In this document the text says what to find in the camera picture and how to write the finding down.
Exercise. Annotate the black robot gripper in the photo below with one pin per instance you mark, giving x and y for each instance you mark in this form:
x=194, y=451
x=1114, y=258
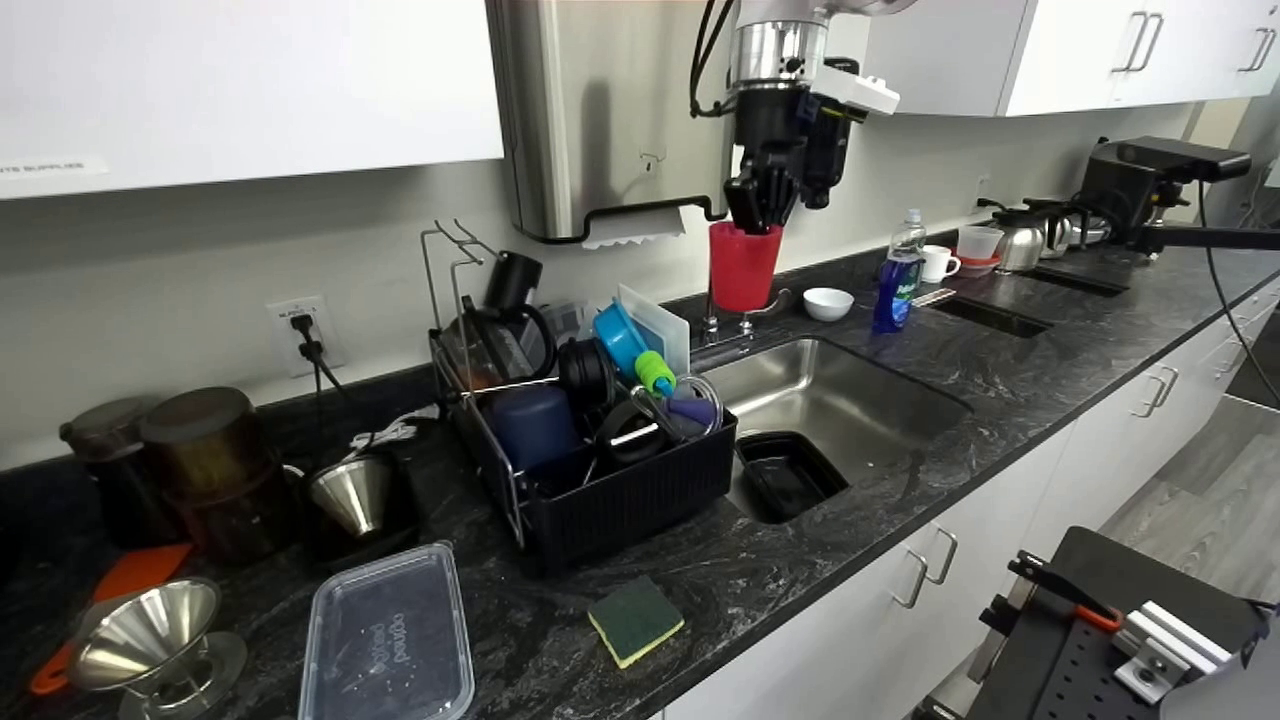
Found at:
x=792, y=108

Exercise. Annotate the red plastic cup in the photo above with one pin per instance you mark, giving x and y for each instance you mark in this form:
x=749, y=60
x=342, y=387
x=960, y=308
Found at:
x=742, y=264

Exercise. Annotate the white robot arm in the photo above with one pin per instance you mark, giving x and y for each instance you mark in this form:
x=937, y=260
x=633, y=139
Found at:
x=831, y=9

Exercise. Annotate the blue dish soap bottle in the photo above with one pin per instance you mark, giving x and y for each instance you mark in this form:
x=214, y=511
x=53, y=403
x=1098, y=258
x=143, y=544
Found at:
x=898, y=279

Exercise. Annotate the dark blue cup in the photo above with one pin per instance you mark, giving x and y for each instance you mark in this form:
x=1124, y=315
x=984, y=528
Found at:
x=534, y=425

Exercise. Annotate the black dish drainer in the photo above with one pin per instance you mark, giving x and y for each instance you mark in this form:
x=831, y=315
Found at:
x=643, y=466

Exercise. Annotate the small white bowl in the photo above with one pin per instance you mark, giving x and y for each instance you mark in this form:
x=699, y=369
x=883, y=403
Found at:
x=826, y=303

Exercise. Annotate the white mug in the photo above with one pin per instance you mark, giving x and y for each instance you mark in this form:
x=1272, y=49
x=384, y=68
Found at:
x=937, y=260

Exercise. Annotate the steel paper towel dispenser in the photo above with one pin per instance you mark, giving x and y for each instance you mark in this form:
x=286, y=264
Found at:
x=592, y=112

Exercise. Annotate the green blue bottle brush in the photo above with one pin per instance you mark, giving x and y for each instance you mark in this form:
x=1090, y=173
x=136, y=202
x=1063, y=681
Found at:
x=654, y=373

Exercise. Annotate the stainless steel sink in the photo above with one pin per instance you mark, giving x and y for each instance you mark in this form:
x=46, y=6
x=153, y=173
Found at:
x=864, y=418

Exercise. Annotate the steel kettle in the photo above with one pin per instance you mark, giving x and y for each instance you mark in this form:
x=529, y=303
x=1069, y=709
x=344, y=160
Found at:
x=1022, y=247

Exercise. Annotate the green yellow sponge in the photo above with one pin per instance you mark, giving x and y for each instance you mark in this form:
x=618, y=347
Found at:
x=633, y=620

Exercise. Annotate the small steel funnel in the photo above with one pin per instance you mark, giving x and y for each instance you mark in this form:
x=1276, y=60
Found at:
x=353, y=493

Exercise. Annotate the black equipment with orange tool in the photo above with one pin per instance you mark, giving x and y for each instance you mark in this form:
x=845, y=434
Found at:
x=1111, y=633

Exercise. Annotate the clear plastic container lid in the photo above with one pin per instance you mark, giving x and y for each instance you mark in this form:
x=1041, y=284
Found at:
x=390, y=642

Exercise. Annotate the dark brown canister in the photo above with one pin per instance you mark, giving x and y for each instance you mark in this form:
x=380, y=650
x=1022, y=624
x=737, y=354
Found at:
x=216, y=473

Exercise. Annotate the dark lidded jar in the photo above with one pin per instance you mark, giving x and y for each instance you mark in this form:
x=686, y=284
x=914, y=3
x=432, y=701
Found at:
x=111, y=451

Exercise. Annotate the orange spatula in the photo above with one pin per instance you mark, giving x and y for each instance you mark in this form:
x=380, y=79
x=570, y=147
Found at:
x=125, y=578

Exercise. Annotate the steel cone funnel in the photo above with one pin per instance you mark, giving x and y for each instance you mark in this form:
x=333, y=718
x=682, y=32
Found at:
x=135, y=639

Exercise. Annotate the black camera on stand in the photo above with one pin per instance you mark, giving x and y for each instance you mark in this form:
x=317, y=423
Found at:
x=1124, y=194

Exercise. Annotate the wall power outlet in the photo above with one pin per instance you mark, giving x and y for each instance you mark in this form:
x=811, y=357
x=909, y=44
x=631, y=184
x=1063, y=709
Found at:
x=302, y=329

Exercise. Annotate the white wall cabinet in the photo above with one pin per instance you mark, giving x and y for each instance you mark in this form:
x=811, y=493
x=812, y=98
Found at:
x=161, y=93

